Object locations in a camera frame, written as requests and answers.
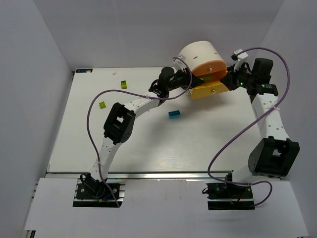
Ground long teal lego brick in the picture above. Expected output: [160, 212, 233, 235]
[168, 110, 181, 119]

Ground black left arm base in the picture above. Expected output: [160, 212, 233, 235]
[73, 173, 125, 208]

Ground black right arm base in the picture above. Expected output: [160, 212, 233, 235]
[202, 182, 255, 211]

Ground yellow drawer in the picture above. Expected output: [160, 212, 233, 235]
[190, 73, 229, 99]

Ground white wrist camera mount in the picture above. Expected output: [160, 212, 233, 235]
[172, 55, 187, 71]
[231, 49, 248, 72]

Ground white cylindrical drawer cabinet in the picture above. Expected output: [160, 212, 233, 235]
[180, 41, 224, 70]

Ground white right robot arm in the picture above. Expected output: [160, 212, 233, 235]
[221, 57, 300, 183]

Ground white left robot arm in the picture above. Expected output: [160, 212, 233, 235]
[86, 67, 204, 182]

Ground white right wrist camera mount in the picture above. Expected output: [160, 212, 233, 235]
[231, 49, 248, 72]

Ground lime small lego brick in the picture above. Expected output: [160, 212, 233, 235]
[99, 101, 106, 109]

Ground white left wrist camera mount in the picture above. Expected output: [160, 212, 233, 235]
[172, 55, 187, 71]

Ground orange drawer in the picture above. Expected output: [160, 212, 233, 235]
[192, 60, 226, 78]

